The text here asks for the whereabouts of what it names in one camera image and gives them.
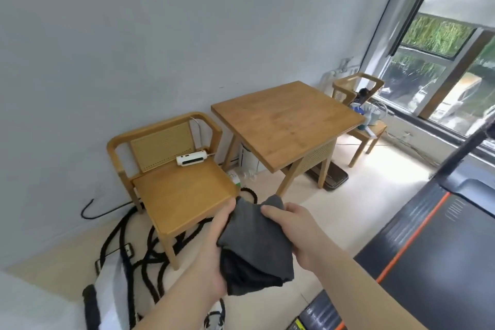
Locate person's left hand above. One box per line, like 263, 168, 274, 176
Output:
188, 198, 237, 300

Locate person's right hand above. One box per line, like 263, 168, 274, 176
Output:
260, 202, 345, 274

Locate dark grey cleaning cloth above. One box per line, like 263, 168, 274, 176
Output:
216, 194, 295, 297

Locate person's right forearm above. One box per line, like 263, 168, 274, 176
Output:
308, 250, 426, 330

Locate person's black white shoe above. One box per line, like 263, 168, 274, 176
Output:
203, 298, 227, 330

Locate white exercise machine base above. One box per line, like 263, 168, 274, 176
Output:
94, 252, 130, 330

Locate white handheld device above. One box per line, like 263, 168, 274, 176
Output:
176, 151, 209, 167

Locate wooden table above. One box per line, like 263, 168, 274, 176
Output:
210, 80, 367, 174

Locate black treadmill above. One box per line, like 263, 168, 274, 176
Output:
286, 113, 495, 330

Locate white pillar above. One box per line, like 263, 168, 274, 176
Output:
0, 270, 87, 330

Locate window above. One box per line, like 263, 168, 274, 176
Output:
363, 0, 495, 156

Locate black wall cable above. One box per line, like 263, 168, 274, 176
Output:
80, 198, 137, 221

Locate grey charging cable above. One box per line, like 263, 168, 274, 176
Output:
188, 117, 218, 157

